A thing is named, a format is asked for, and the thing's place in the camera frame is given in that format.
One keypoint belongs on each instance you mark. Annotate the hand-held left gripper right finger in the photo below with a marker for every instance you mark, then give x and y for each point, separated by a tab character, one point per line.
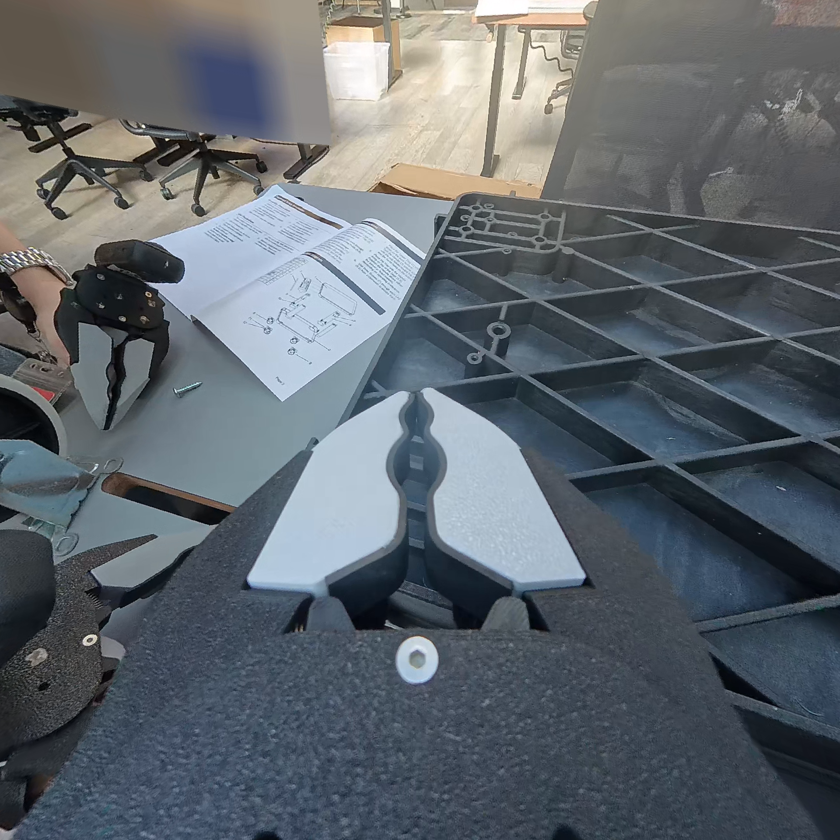
505	518

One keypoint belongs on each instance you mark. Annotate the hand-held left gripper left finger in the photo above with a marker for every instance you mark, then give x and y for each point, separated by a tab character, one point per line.
328	518

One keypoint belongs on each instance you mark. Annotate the black ribbed plastic seat panel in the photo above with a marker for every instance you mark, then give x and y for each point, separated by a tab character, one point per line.
590	328

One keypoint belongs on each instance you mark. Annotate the another person's forearm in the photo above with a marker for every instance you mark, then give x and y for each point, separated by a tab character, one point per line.
5	239

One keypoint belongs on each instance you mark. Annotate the grey desk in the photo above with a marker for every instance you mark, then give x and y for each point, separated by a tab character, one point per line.
216	433

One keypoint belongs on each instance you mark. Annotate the black desk leg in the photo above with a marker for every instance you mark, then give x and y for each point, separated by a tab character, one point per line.
305	161

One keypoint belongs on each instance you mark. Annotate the wooden top standing desk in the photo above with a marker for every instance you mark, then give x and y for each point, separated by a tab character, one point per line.
392	46
491	98

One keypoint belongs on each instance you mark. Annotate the silver screw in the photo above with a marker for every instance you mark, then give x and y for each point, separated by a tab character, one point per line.
187	390

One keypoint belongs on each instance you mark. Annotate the white instruction manual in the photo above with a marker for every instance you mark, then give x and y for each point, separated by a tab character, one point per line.
295	295

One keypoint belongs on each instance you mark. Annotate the grey round plastic cover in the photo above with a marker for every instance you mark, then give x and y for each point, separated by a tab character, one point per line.
56	420

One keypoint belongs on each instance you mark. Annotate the brown and red card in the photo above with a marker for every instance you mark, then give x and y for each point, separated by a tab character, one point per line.
43	377

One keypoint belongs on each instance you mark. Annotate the flat cardboard box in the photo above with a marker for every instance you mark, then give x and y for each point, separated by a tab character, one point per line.
446	180

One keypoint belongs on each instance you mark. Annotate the black mesh office chair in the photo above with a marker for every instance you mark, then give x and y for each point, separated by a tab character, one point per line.
689	98
561	92

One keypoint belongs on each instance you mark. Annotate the white translucent plastic bin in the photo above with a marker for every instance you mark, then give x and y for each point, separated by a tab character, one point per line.
354	72

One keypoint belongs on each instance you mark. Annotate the plain cardboard box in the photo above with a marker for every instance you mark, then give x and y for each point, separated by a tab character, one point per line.
358	29

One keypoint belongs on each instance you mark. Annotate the white plastic bag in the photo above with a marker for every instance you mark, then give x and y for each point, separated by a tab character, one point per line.
525	8

